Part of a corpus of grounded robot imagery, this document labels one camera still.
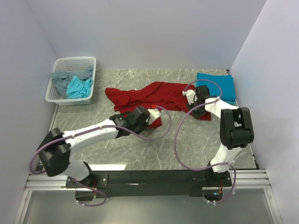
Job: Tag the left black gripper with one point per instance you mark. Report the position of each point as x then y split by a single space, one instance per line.
145 123

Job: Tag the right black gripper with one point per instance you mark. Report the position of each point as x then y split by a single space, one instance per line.
198 115

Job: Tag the red t shirt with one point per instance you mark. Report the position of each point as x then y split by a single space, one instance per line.
164 94

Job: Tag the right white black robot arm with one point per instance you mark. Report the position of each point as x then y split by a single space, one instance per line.
236 130

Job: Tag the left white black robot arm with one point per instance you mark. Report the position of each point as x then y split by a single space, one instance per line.
58 146

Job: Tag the folded teal t shirt stack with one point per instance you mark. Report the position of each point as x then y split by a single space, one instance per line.
225 82

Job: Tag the black base crossbar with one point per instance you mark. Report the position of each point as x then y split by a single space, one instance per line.
149 183

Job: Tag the light blue t shirt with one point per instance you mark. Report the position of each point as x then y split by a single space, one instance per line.
78 88

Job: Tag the white plastic laundry basket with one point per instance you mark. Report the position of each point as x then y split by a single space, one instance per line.
70 64

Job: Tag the grey blue t shirt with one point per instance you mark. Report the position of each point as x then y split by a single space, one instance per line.
61 79

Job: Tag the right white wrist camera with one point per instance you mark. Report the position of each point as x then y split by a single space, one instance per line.
190 95

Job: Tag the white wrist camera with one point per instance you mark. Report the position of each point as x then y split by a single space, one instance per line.
154 114
190 95

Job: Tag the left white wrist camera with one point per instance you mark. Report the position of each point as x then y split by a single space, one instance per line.
154 114

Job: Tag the aluminium rail frame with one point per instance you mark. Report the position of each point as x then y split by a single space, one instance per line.
46 200

